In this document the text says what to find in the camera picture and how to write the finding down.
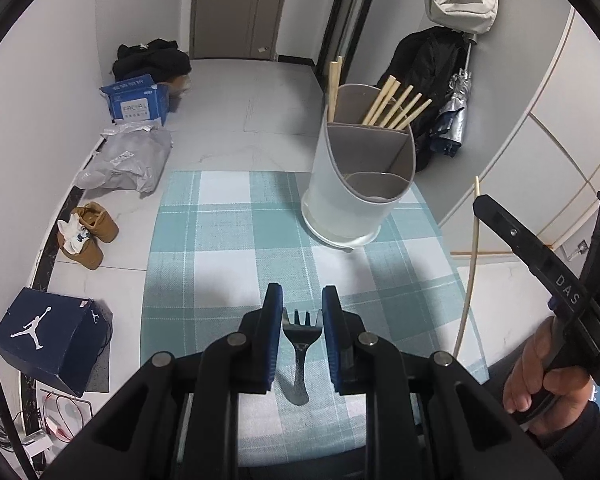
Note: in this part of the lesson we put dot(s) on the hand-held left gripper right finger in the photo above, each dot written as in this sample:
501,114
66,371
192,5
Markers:
334,340

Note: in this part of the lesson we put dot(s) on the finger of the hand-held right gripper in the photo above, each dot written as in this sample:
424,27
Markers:
505,227

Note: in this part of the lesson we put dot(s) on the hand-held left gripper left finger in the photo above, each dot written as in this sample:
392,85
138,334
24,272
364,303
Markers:
272,340

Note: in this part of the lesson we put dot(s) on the pale wooden chopstick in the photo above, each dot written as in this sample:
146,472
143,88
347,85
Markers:
472,260

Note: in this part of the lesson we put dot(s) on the grey divided utensil holder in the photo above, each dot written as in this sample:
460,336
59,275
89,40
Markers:
345,200

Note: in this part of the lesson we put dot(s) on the pile of wooden chopsticks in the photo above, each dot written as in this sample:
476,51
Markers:
385,105

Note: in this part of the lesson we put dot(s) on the person's right forearm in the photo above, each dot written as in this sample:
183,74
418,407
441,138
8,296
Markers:
585,450

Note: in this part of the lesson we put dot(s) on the person's right hand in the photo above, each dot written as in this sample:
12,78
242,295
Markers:
555,400

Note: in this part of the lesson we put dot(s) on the white cabinet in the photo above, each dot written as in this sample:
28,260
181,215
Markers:
555,135

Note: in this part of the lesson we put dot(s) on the teal plaid tablecloth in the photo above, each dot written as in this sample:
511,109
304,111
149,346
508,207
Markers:
220,240

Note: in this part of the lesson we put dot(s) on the silver folded umbrella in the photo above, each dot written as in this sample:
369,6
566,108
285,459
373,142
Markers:
452,120

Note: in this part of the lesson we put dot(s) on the grey plastic mailer bag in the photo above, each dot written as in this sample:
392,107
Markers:
130,160

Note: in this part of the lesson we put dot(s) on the navy shoe box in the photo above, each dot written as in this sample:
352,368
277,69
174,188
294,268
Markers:
35,330

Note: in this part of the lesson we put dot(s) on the black door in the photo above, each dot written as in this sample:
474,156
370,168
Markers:
347,10

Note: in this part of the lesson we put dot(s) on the tan bag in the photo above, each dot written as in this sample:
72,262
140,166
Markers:
181,85

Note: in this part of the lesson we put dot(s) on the blue cardboard box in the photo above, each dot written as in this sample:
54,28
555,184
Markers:
137,102

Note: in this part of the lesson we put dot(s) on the black clothing pile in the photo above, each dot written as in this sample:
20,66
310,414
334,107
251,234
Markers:
150,60

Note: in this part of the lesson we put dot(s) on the grey door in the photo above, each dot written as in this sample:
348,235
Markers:
235,10

